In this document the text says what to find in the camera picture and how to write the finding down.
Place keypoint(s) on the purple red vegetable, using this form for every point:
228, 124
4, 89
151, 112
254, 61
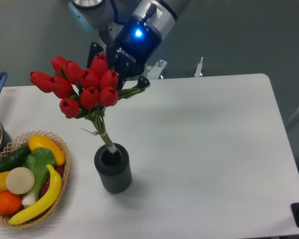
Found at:
60, 170

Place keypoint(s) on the dark grey ribbed vase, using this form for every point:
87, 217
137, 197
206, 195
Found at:
113, 168

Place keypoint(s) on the yellow banana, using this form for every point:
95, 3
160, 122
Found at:
44, 203

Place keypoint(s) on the red tulip bouquet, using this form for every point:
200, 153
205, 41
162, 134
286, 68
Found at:
85, 93

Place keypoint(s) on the woven wicker basket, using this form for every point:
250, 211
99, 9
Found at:
18, 143

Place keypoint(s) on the green cucumber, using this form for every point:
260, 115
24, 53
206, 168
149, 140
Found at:
14, 159

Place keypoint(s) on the green bok choy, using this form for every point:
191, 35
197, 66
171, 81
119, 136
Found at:
36, 162

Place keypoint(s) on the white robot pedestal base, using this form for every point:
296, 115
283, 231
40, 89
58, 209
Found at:
155, 71

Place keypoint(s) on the orange fruit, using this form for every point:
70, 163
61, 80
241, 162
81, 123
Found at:
9, 203

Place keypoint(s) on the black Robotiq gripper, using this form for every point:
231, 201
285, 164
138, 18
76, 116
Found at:
130, 50

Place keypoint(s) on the beige round disc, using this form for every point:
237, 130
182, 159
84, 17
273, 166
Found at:
20, 180

